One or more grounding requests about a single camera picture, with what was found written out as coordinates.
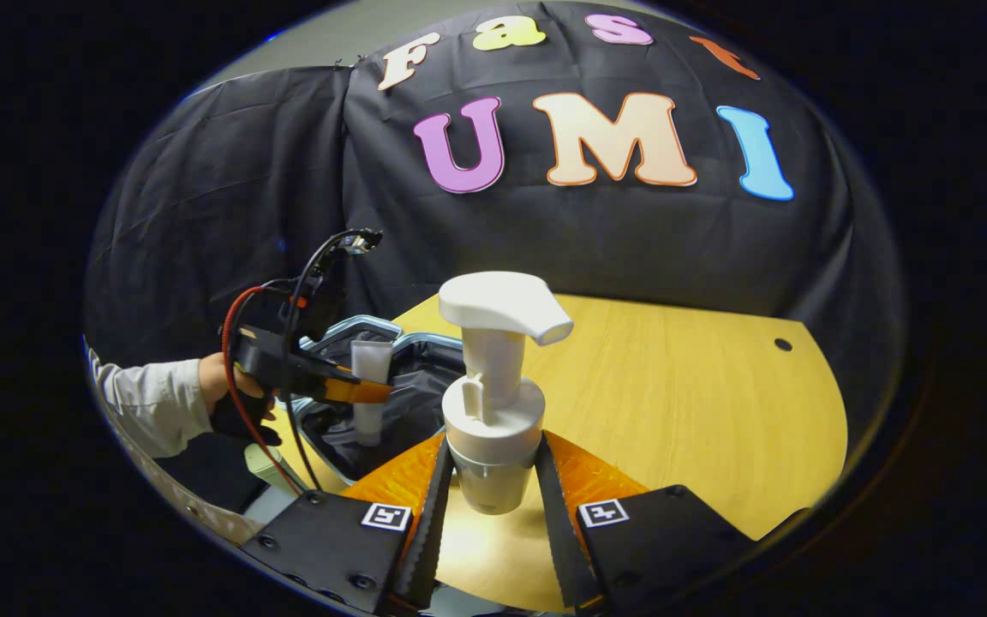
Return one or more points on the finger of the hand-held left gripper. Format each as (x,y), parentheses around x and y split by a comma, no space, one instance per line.
(339,390)

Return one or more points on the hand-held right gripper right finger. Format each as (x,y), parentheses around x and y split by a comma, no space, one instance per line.
(566,548)

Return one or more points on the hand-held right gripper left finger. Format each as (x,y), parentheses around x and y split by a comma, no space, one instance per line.
(429,548)

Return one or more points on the white cream tube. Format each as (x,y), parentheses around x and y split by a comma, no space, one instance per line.
(371,360)

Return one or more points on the light blue suitcase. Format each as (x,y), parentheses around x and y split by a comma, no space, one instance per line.
(412,403)

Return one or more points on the white pump bottle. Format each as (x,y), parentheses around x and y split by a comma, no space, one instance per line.
(493,420)

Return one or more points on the black backdrop cloth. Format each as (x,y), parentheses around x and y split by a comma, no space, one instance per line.
(588,240)

